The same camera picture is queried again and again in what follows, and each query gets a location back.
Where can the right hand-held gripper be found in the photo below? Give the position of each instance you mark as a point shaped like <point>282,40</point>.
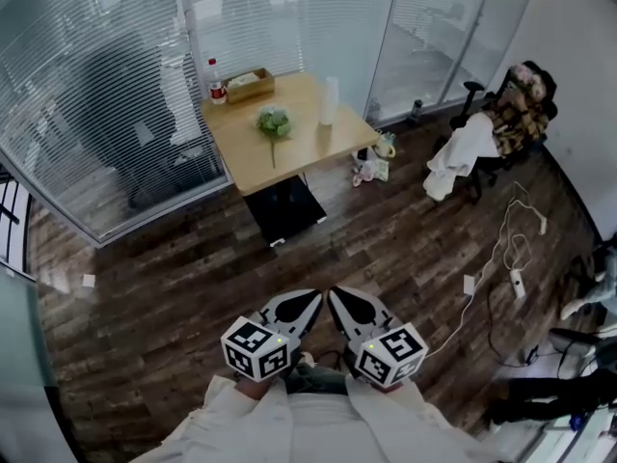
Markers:
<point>390,355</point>

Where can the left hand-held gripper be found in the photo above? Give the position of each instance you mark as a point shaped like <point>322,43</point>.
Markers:
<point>254,350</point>

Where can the pale green flowers bouquet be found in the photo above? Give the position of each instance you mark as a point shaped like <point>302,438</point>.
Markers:
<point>273,121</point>

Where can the person's left forearm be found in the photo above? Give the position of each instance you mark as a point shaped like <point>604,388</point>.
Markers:
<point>217,417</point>

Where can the person's right forearm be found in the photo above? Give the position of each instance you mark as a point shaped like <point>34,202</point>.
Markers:
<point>414,417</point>

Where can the person's legs in jeans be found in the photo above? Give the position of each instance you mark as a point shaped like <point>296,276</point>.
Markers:
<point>315,379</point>

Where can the black table base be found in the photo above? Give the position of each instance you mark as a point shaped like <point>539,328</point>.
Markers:
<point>284,210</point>

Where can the white floor socket plate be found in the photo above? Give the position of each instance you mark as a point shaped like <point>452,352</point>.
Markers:
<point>89,280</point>
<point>469,284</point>

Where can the person's torso in white shirt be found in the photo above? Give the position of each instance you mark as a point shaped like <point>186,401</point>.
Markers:
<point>323,427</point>

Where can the pink crumpled wrapper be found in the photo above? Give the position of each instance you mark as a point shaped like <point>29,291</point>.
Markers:
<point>361,176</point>

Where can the green printed packet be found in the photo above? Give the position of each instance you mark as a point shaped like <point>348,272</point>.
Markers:
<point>380,171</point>

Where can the white power strip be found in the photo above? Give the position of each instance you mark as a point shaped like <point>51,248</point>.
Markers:
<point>517,283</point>

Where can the wooden table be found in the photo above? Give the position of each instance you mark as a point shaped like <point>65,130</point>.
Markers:
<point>308,147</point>

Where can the pale green mug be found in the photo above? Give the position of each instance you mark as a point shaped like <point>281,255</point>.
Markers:
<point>384,146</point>

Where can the white plug adapter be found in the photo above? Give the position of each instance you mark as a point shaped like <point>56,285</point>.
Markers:
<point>543,226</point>

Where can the black swivel chair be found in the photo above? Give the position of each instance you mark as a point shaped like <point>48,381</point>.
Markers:
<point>544,398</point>

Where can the dark drinking bottle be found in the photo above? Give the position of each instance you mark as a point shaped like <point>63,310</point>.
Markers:
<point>417,111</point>

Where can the wooden box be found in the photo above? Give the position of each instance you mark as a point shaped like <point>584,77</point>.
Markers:
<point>250,92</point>

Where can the clear bottle with red cap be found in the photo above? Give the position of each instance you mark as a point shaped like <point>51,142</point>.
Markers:
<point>217,92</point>

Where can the white plastic bag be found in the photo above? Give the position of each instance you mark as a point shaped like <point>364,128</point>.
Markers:
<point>243,80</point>

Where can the white desk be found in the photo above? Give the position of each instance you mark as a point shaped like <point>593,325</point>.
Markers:
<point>578,432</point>

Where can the black office chair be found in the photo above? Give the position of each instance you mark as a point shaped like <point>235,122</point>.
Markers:
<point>550,109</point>

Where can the pink flower bouquet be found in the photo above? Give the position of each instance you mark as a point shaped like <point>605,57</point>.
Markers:
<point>526,80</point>

